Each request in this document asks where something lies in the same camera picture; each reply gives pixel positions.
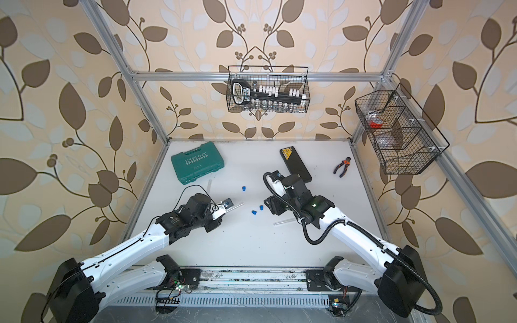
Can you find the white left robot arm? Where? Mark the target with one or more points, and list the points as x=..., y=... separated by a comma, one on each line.
x=82, y=289

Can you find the black wire basket rear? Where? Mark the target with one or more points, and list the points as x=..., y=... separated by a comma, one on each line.
x=268, y=88

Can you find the black wire basket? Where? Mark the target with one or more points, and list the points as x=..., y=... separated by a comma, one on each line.
x=268, y=88
x=405, y=138

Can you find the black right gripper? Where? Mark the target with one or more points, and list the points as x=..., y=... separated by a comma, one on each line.
x=274, y=204

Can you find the black flat tool case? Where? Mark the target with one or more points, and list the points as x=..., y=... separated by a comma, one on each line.
x=295, y=164

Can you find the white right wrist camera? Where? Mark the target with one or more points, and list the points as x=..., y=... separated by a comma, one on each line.
x=274, y=181

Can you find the black wire basket right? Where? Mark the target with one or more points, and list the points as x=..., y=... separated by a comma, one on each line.
x=405, y=138

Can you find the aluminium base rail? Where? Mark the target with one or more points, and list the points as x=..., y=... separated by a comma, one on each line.
x=258, y=287

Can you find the aluminium frame post right rear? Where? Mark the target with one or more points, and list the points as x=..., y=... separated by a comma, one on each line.
x=385, y=77

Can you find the orange black pliers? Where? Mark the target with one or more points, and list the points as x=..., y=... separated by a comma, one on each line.
x=343, y=166

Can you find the aluminium frame post left rear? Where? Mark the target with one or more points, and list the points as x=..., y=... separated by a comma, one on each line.
x=93, y=12

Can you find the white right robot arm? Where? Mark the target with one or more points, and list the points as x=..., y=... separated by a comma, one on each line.
x=396, y=274

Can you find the aluminium frame post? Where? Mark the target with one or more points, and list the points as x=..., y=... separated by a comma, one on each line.
x=93, y=12
x=385, y=77

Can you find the green plastic tool case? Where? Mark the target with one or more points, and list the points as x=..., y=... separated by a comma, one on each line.
x=196, y=163

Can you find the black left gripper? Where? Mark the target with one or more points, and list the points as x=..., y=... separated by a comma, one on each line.
x=214, y=224

